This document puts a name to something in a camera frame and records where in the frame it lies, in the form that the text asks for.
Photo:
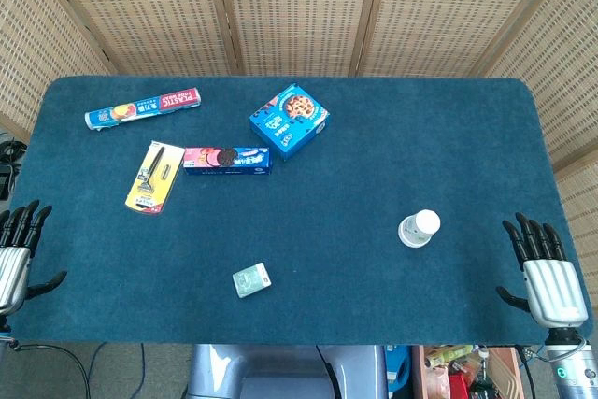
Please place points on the green tissue pack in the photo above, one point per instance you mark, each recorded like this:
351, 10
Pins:
252, 280

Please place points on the razor in yellow package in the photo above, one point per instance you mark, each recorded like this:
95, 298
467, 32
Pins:
154, 179

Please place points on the blue plastic object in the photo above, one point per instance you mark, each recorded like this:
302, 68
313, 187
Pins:
397, 368

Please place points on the stack of white paper cups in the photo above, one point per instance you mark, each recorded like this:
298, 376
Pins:
422, 226

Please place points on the black devices on floor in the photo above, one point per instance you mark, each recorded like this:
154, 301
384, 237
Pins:
9, 170

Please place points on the blue red plastic wrap box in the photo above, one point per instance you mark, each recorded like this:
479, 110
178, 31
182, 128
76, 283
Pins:
140, 108

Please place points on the blue cookie box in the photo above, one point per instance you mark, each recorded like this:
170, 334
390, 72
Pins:
287, 121

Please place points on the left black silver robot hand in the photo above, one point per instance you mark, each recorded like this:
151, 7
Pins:
14, 273

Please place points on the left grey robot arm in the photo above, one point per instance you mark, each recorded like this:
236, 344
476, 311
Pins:
4, 331

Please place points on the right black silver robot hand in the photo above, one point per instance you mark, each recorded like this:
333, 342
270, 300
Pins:
553, 291

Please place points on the grey robot torso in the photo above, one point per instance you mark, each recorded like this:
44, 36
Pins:
280, 373

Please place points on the blue felt table mat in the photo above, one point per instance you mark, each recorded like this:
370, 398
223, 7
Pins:
327, 231

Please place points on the wicker folding screen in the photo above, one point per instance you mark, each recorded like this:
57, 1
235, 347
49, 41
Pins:
299, 6

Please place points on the wooden crate with goods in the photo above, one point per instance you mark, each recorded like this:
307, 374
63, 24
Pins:
467, 371

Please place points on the blue pink oreo box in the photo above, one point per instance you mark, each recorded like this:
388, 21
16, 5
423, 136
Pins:
226, 161

